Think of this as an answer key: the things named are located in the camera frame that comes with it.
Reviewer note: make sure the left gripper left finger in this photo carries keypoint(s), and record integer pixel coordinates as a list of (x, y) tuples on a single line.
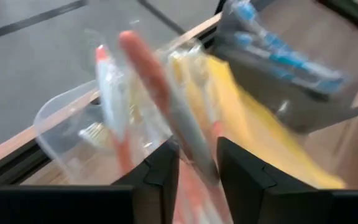
[(157, 186)]

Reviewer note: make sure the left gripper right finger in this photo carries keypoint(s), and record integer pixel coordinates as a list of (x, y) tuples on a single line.
[(250, 193)]

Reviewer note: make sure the yellow white toothbrush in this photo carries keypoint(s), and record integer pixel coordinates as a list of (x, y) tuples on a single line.
[(194, 90)]

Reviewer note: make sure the blue white toothbrush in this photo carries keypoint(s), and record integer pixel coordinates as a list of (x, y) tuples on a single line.
[(278, 73), (278, 42)]

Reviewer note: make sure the yellow cloth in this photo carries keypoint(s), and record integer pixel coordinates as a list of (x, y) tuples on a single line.
[(259, 124)]

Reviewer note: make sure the tall dark tinted bin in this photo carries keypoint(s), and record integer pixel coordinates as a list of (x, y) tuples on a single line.
[(275, 99)]

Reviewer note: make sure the clear plastic bin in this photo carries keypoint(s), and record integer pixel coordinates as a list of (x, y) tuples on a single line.
[(57, 124)]

